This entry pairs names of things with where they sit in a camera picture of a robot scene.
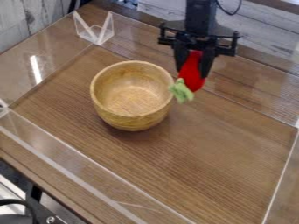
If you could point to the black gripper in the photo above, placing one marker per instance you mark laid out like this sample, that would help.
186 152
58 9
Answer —
220 43

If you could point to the red felt strawberry toy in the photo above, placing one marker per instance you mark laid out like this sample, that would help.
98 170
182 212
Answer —
190 81

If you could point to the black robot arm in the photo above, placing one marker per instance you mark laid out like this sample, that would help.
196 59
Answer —
199 34

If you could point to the wooden bowl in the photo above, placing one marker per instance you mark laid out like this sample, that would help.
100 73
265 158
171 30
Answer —
130 95

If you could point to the clear acrylic corner bracket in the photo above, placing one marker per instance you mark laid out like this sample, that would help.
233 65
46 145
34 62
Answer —
95 34

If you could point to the black table leg bracket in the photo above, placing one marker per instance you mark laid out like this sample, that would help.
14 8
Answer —
44 215

